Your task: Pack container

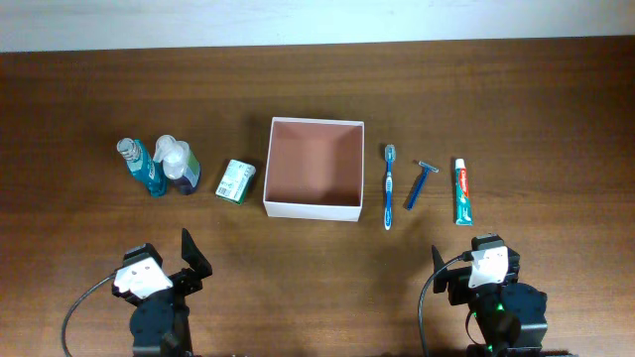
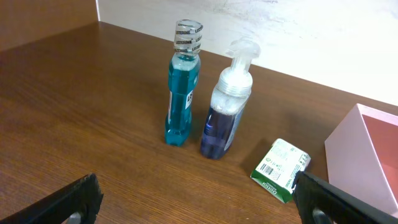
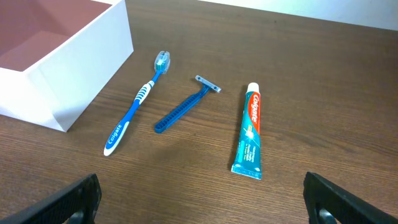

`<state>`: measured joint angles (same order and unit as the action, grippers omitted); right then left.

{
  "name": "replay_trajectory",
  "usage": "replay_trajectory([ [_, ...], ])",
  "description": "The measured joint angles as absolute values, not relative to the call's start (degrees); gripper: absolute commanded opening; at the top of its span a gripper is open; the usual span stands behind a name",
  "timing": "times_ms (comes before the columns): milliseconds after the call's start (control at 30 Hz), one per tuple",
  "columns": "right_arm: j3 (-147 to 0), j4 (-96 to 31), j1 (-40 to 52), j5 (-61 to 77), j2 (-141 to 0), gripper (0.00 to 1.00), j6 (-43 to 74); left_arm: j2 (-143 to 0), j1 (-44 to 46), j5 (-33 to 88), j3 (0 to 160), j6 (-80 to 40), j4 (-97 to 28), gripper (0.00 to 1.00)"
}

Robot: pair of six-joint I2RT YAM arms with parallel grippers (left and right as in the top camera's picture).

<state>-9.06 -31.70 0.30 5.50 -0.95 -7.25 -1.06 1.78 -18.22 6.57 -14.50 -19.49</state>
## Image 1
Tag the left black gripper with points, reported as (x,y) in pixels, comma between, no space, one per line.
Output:
(183,284)

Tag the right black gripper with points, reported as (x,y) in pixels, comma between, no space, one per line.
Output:
(459,282)

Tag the toothpaste tube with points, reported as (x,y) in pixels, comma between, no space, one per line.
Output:
(463,211)

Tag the green white soap box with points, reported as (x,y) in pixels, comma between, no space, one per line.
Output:
(235,181)

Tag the teal mouthwash bottle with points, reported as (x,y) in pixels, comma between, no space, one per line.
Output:
(142,167)

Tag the clear pump soap bottle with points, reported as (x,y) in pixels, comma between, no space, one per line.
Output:
(179,163)

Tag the blue disposable razor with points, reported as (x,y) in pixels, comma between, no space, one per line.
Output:
(420,182)

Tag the blue white toothbrush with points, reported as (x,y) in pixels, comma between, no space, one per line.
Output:
(390,156)

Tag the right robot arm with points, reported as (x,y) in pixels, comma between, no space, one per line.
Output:
(510,315)

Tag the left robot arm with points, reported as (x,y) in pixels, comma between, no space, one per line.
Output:
(160,323)

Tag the white cardboard box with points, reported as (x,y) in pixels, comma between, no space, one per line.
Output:
(315,169)

